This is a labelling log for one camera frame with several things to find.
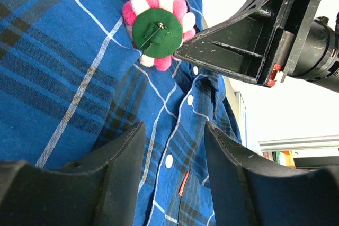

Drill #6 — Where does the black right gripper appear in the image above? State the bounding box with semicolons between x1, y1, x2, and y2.
174;0;338;92

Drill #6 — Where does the blue plaid shirt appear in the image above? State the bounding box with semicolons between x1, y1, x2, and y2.
1;0;241;225

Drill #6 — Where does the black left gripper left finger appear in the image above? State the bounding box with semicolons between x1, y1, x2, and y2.
1;122;146;225

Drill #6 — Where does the pink flower brooch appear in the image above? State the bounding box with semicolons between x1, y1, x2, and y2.
122;0;196;71

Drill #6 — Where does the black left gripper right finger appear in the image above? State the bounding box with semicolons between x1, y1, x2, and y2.
204;122;338;225

